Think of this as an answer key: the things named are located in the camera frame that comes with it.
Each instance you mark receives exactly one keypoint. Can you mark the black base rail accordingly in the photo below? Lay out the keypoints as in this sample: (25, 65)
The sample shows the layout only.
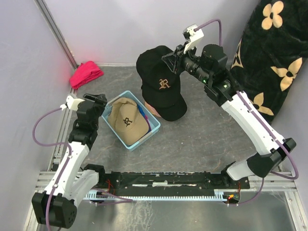
(169, 183)

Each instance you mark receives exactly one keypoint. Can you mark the light blue cable duct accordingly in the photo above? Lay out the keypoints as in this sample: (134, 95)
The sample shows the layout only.
(95, 195)

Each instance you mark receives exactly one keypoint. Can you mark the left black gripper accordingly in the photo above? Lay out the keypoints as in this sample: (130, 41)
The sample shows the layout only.
(100, 101)

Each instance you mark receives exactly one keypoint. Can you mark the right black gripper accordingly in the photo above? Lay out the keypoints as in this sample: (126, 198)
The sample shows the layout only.
(174, 60)

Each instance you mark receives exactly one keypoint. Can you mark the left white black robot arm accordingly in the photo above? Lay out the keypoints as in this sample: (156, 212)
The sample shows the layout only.
(57, 205)

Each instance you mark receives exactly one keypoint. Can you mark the aluminium corner profile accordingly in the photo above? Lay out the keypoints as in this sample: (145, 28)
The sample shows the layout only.
(42, 6)

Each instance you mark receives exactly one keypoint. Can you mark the black floral blanket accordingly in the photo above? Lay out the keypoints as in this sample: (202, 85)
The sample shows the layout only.
(270, 53)

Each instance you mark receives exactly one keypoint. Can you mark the black cap white NY logo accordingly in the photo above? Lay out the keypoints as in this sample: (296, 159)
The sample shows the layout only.
(165, 99)

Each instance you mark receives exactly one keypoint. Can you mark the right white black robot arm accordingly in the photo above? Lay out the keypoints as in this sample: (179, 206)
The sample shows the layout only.
(220, 86)

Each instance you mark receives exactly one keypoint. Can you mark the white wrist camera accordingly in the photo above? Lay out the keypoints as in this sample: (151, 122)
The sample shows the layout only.
(72, 103)
(193, 36)

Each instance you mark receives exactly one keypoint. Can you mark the red cloth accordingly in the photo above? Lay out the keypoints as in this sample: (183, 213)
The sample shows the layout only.
(84, 74)

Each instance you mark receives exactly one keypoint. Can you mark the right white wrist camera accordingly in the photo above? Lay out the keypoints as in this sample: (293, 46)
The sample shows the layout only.
(193, 36)

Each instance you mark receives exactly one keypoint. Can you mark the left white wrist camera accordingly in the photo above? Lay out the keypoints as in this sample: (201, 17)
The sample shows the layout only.
(72, 103)

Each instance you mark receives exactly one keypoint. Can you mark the pink cap with R logo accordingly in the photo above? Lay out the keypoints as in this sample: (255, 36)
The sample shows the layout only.
(151, 109)

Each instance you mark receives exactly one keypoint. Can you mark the tan cap in basket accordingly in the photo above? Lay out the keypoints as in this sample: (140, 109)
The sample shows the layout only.
(127, 121)

